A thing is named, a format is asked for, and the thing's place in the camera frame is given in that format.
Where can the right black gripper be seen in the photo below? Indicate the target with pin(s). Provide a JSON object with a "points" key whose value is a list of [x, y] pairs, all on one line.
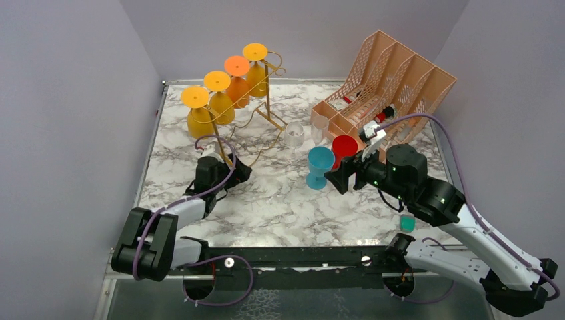
{"points": [[340, 176]]}

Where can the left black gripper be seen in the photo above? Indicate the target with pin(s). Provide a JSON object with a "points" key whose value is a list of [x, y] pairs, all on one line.
{"points": [[240, 174]]}

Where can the blue wine glass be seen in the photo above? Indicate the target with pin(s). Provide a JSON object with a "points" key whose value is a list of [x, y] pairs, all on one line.
{"points": [[320, 161]]}

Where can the red wine glass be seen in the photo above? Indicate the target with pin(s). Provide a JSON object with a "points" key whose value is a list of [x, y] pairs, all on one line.
{"points": [[343, 146]]}

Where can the clear wine glass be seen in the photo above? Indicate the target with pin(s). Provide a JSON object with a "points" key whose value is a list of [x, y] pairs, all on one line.
{"points": [[319, 127], [294, 140]]}

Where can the yellow wine glass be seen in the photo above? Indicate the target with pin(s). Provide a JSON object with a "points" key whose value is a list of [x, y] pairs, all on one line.
{"points": [[220, 102], [198, 118], [255, 52]]}

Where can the gold wire glass rack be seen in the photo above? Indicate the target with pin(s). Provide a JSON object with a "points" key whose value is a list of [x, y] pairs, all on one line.
{"points": [[261, 106]]}

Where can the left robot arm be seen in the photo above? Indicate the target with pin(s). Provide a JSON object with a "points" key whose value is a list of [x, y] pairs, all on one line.
{"points": [[149, 246]]}

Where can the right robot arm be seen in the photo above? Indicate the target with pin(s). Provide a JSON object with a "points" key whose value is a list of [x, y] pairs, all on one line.
{"points": [[511, 280]]}

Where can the orange wine glass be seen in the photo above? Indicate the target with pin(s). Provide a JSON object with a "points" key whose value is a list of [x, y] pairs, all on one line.
{"points": [[238, 90]]}

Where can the green small block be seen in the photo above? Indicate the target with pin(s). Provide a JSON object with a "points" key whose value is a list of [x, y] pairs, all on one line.
{"points": [[407, 223]]}

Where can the peach plastic file organizer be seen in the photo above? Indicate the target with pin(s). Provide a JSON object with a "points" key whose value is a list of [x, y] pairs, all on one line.
{"points": [[385, 72]]}

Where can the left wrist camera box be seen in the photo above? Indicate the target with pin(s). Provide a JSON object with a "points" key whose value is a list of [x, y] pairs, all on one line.
{"points": [[212, 150]]}

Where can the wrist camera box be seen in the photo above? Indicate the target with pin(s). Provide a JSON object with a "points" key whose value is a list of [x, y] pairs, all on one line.
{"points": [[372, 134], [212, 150]]}

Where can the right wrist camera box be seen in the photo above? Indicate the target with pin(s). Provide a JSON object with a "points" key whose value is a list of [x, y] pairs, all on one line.
{"points": [[372, 134]]}

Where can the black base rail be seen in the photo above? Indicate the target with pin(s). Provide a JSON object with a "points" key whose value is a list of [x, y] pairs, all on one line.
{"points": [[289, 268]]}

